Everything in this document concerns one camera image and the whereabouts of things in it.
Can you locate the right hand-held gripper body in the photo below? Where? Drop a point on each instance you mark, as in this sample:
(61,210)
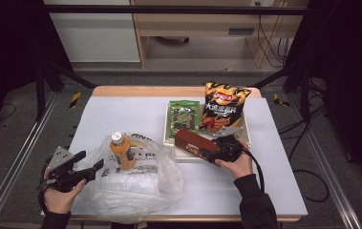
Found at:
(228,149)

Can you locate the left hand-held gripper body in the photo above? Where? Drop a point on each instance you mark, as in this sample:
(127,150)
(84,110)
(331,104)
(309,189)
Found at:
(62,173)

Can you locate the red-brown box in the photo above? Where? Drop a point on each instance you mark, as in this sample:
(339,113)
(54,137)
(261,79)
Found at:
(191,143)

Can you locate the white plastic bin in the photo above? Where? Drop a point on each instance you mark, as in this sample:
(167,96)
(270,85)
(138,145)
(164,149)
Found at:
(181,152)

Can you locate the black yellow chips bag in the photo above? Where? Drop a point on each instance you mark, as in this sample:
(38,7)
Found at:
(224,105)

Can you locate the green snack packet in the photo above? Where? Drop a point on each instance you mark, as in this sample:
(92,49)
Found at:
(184,117)

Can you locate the clear plastic bag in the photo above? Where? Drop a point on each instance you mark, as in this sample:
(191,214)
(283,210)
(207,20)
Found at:
(143,187)

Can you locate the person's right hand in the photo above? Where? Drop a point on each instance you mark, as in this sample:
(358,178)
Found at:
(237,167)

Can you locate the person's left hand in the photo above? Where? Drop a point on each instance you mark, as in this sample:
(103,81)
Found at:
(62,200)

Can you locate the orange juice bottle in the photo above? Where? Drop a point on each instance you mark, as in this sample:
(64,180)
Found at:
(123,152)

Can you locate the yellow black tape marker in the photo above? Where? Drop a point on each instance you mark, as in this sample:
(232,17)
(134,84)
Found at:
(279,100)
(75,99)

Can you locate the white table mat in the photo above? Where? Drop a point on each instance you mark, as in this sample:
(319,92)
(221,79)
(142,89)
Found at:
(121,109)

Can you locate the wooden table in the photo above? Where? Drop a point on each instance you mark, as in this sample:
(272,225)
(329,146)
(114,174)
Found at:
(156,91)

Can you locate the white cabinet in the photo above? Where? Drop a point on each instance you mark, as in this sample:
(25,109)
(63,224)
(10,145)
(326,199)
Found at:
(95,35)

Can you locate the wooden desk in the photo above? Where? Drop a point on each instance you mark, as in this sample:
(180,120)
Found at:
(201,24)

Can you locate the black curtain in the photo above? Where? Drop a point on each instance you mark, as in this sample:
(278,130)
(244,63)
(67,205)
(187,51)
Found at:
(6,47)
(350,79)

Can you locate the aluminium rail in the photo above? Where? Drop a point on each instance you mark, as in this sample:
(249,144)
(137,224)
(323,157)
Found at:
(325,159)
(19,152)

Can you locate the black frame strut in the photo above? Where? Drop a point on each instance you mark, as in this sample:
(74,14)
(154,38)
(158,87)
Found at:
(40,89)
(304,92)

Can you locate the black frame crossbar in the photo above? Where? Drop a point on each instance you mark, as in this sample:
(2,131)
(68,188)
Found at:
(169,10)

